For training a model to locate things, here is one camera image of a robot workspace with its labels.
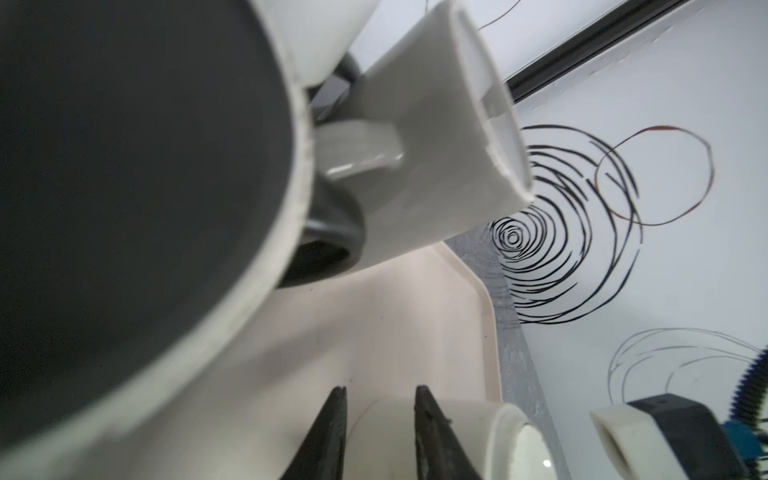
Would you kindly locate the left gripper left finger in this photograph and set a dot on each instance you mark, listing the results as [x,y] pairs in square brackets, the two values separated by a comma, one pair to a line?
[321,454]

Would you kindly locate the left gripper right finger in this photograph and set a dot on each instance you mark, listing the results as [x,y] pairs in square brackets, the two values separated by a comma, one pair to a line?
[439,454]

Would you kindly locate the white mug with handle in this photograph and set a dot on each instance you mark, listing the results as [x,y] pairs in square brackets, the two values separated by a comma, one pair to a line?
[498,439]

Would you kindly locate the black mug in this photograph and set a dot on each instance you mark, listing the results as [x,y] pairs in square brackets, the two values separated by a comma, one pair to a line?
[158,183]

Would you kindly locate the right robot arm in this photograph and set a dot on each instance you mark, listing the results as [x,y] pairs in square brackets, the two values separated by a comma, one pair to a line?
[750,396]

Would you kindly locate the wide grey mug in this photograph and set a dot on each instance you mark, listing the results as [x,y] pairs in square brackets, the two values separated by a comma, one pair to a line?
[427,140]

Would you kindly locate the small white mug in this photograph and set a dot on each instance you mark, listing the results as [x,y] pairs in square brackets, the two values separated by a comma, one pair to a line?
[313,35]

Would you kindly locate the beige plastic tray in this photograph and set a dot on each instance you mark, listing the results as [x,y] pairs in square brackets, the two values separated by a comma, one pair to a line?
[422,318]

